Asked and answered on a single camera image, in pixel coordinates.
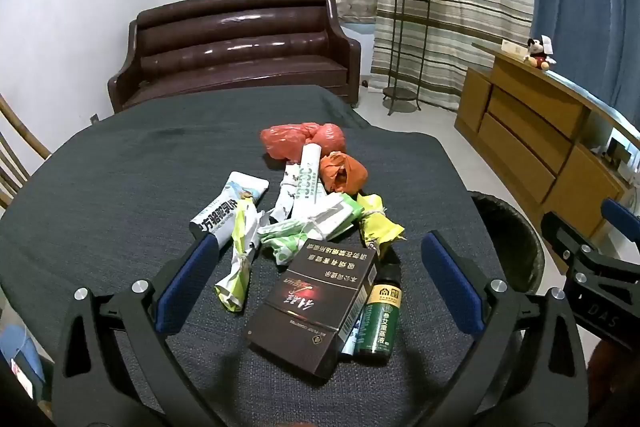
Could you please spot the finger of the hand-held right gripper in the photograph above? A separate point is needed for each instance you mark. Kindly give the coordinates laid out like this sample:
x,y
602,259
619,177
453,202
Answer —
x,y
565,239
620,217

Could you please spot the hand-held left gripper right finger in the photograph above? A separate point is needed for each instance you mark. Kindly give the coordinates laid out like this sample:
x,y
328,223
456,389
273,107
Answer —
x,y
450,282

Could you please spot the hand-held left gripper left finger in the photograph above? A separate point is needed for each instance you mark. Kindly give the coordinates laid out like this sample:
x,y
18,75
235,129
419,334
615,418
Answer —
x,y
185,279

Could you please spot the black trash bin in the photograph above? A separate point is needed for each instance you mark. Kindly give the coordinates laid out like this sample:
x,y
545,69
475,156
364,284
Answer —
x,y
505,227

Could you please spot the white blue powder sachet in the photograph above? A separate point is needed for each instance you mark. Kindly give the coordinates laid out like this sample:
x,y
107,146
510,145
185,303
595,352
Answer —
x,y
227,207

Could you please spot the dark brown cigarette carton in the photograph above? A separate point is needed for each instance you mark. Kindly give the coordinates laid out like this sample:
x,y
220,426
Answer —
x,y
310,307

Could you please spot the orange plastic bag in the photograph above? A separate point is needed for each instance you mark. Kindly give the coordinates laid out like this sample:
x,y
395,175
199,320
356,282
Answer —
x,y
346,172

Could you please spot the red plastic bag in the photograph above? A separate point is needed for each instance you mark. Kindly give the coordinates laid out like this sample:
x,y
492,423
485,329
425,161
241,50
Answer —
x,y
300,138

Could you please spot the person's right forearm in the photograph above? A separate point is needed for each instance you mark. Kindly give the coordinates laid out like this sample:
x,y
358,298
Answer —
x,y
617,387

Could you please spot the white router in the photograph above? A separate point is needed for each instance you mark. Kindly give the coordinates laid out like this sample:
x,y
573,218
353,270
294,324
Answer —
x,y
633,175

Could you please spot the long yellow-green crumpled wrapper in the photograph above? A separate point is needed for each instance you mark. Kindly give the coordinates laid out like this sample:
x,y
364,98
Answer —
x,y
238,267

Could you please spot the green spray bottle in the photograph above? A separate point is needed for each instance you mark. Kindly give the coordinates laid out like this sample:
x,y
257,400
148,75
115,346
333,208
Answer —
x,y
378,318

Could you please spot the yellow crumpled wrapper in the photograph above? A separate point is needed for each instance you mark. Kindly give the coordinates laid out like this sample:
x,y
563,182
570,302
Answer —
x,y
381,228

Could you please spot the green white crumpled wrapper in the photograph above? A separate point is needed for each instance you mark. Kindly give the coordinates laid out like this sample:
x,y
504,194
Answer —
x,y
282,243

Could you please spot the dark grey tablecloth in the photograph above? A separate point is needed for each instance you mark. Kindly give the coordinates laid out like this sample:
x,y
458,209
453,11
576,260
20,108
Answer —
x,y
125,187

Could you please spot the small blue white tube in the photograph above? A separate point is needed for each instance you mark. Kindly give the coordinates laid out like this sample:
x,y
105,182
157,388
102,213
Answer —
x,y
350,338

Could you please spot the wooden cabinet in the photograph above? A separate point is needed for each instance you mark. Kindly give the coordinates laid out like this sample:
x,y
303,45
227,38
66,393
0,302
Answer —
x,y
530,122

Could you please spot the white tied paper wrapper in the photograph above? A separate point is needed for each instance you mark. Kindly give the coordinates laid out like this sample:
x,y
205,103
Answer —
x,y
284,198

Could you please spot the white green tied packet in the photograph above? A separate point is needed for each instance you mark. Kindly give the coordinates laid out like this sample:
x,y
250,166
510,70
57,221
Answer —
x,y
334,217

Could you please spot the white tube packet green print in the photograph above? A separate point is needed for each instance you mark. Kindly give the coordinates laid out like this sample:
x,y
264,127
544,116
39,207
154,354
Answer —
x,y
307,182

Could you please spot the mouse plush toy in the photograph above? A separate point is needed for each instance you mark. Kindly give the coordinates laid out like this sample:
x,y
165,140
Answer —
x,y
539,52

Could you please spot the red white packet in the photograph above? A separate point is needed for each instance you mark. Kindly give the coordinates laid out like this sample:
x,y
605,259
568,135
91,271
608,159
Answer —
x,y
20,377

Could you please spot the black metal plant stand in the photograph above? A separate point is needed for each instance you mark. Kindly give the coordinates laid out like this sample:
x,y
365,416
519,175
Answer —
x,y
400,94

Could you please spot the small beige box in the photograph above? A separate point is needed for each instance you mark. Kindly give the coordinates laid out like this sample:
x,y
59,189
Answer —
x,y
514,49

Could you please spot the bamboo chair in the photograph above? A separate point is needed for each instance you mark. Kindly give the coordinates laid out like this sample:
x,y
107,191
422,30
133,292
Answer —
x,y
20,134

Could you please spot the brown leather sofa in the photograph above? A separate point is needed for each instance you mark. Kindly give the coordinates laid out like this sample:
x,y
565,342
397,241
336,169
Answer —
x,y
235,57

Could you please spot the striped curtain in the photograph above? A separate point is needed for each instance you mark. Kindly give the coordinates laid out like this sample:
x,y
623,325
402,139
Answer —
x,y
465,17

